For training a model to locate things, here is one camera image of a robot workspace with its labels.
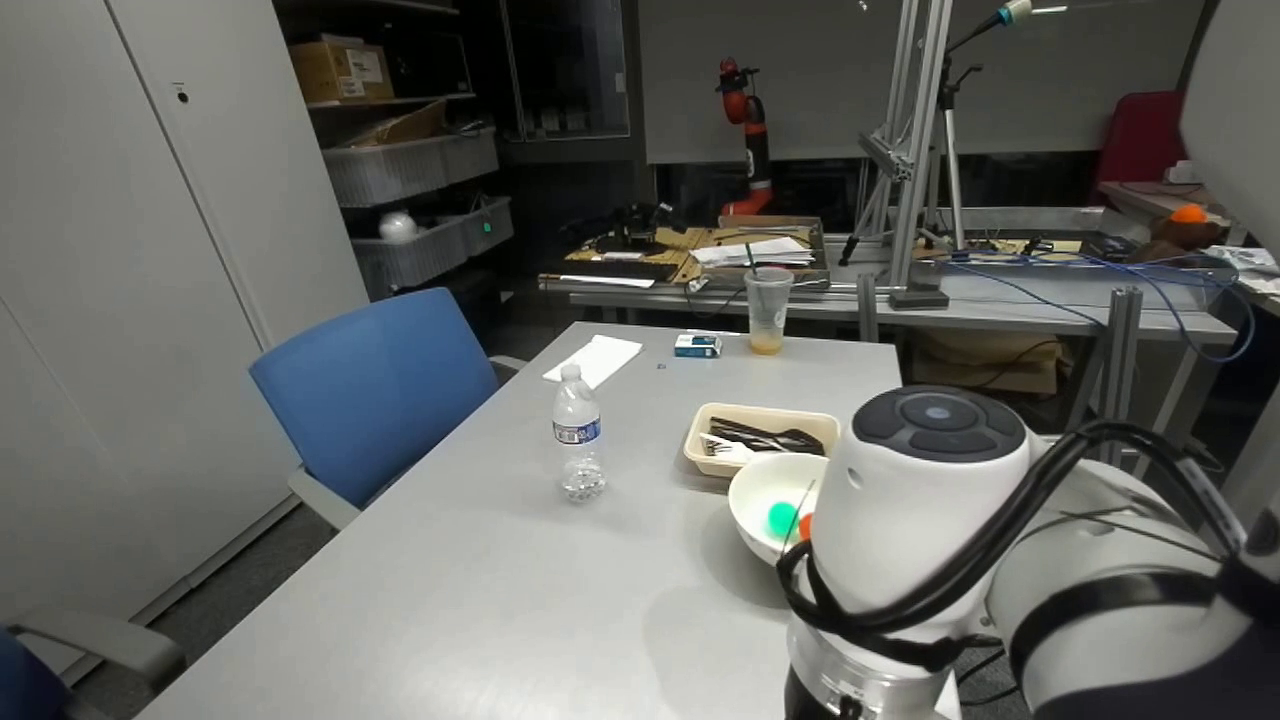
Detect green ball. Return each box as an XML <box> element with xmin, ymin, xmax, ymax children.
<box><xmin>764</xmin><ymin>495</ymin><xmax>804</xmax><ymax>543</ymax></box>

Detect white bowl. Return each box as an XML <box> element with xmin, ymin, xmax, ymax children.
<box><xmin>725</xmin><ymin>451</ymin><xmax>830</xmax><ymax>571</ymax></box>

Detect white paper sheet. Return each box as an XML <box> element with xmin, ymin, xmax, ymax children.
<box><xmin>540</xmin><ymin>333</ymin><xmax>648</xmax><ymax>393</ymax></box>

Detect small blue white box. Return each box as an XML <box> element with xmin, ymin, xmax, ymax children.
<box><xmin>673</xmin><ymin>328</ymin><xmax>725</xmax><ymax>365</ymax></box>

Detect beige cutlery tray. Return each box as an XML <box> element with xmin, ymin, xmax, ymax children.
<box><xmin>680</xmin><ymin>401</ymin><xmax>848</xmax><ymax>480</ymax></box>

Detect clear plastic water bottle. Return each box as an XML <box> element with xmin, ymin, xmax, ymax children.
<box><xmin>547</xmin><ymin>359</ymin><xmax>607</xmax><ymax>509</ymax></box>

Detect pile of brown papers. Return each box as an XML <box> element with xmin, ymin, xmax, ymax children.
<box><xmin>564</xmin><ymin>214</ymin><xmax>830</xmax><ymax>290</ymax></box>

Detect white plastic cutlery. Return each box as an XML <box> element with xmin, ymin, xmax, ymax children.
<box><xmin>698</xmin><ymin>435</ymin><xmax>761</xmax><ymax>473</ymax></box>

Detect clear plastic cup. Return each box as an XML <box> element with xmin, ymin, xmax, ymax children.
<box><xmin>738</xmin><ymin>265</ymin><xmax>796</xmax><ymax>359</ymax></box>

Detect black plastic forks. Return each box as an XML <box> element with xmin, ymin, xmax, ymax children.
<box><xmin>705</xmin><ymin>410</ymin><xmax>830</xmax><ymax>460</ymax></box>

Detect grey storage bin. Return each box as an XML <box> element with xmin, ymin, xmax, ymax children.
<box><xmin>349</xmin><ymin>193</ymin><xmax>517</xmax><ymax>301</ymax></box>
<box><xmin>320</xmin><ymin>120</ymin><xmax>502</xmax><ymax>211</ymax></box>

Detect red fire extinguisher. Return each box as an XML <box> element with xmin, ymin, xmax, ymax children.
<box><xmin>712</xmin><ymin>57</ymin><xmax>778</xmax><ymax>218</ymax></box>

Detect blue office chair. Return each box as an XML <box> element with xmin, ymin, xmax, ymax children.
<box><xmin>0</xmin><ymin>609</ymin><xmax>192</xmax><ymax>720</ymax></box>
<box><xmin>245</xmin><ymin>282</ymin><xmax>529</xmax><ymax>531</ymax></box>

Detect grey cluttered workbench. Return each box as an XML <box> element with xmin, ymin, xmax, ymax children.
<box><xmin>536</xmin><ymin>194</ymin><xmax>1263</xmax><ymax>353</ymax></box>

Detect tripod stand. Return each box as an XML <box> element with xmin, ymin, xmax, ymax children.
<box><xmin>931</xmin><ymin>0</ymin><xmax>1070</xmax><ymax>261</ymax></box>

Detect cardboard box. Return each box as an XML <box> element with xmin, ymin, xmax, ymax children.
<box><xmin>289</xmin><ymin>31</ymin><xmax>401</xmax><ymax>113</ymax></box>

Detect white cabinet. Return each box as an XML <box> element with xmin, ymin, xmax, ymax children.
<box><xmin>0</xmin><ymin>0</ymin><xmax>373</xmax><ymax>633</ymax></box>

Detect red chair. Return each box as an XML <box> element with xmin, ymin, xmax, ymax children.
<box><xmin>1090</xmin><ymin>89</ymin><xmax>1191</xmax><ymax>200</ymax></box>

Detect aluminium profile frame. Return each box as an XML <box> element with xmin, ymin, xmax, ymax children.
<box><xmin>852</xmin><ymin>0</ymin><xmax>959</xmax><ymax>310</ymax></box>

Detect blue cable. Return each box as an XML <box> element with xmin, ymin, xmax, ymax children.
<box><xmin>951</xmin><ymin>251</ymin><xmax>1263</xmax><ymax>366</ymax></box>

